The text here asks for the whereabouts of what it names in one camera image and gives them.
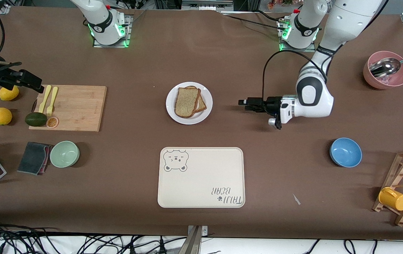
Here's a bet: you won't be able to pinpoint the black floor cables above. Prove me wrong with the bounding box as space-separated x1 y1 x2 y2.
302 239 378 254

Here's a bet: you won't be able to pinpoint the yellow lemon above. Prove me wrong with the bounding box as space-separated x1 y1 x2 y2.
0 86 20 101
0 107 13 126

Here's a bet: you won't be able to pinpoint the mint green bowl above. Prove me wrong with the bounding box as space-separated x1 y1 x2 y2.
49 141 80 168

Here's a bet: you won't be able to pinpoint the round white plate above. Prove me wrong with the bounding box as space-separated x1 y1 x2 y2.
166 82 213 125

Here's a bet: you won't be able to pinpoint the yellow plastic cup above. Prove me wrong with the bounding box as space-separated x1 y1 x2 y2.
378 187 403 211

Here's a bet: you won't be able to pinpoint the dark green avocado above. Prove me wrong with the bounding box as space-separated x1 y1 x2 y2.
25 112 48 127

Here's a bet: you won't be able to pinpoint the yellow plastic fork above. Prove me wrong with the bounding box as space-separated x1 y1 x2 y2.
47 86 59 117

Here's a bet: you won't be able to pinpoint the wholegrain bread slice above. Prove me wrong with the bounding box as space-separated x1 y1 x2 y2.
174 87 201 118

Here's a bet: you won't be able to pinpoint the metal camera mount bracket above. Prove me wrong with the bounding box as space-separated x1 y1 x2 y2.
186 225 209 254

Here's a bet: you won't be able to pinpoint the grey metal box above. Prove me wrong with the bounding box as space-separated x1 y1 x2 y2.
181 0 234 11

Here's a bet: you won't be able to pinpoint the cream bear print tray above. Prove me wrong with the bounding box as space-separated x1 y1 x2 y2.
157 147 246 208

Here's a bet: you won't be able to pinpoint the blue bowl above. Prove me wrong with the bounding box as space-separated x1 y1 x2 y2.
330 137 362 168

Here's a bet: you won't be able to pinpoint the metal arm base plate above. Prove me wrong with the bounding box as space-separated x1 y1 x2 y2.
92 14 131 48
278 19 317 53

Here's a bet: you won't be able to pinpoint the toasted bread slice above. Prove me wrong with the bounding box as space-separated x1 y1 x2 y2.
184 85 207 114

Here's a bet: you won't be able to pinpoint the yellow plastic knife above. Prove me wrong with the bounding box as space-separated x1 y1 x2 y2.
38 85 52 114

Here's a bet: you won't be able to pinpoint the black table cable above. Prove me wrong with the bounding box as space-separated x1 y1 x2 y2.
222 13 287 30

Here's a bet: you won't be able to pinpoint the black floor cable bundle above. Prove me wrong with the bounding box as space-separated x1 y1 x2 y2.
0 217 188 254

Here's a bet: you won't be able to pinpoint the silver metal scoop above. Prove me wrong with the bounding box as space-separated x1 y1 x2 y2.
369 54 403 78

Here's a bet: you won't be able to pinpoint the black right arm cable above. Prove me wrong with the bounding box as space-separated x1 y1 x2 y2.
0 14 6 55

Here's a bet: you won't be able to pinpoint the bamboo cutting board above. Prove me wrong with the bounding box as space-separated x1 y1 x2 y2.
29 85 107 132

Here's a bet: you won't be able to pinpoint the pink bowl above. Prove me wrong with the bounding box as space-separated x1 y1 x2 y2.
363 51 403 90

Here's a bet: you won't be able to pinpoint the colourful toy pile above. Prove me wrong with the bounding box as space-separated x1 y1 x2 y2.
267 0 294 9

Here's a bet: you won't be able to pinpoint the folded grey cloth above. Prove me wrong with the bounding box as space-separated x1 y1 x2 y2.
17 141 52 175

